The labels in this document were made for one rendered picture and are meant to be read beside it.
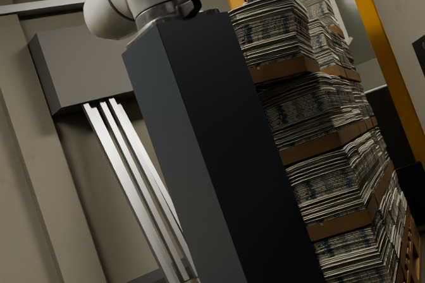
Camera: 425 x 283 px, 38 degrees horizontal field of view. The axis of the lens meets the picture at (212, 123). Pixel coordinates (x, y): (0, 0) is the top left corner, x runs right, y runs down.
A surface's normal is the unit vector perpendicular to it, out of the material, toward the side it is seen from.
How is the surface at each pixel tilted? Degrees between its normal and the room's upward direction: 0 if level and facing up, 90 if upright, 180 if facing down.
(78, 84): 90
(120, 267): 90
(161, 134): 90
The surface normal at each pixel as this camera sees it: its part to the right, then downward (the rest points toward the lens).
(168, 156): -0.79, 0.24
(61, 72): 0.51, -0.25
